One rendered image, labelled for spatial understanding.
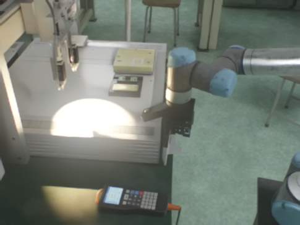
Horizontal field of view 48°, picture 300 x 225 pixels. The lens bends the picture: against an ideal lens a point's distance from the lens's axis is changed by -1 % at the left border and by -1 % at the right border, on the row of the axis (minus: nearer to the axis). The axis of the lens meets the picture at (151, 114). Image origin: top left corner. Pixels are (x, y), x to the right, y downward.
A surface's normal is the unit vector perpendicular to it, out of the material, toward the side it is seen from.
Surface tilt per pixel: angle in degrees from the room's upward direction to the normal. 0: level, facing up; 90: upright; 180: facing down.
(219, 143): 0
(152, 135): 0
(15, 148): 90
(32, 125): 0
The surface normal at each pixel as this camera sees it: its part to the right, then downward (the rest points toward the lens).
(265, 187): 0.02, -0.81
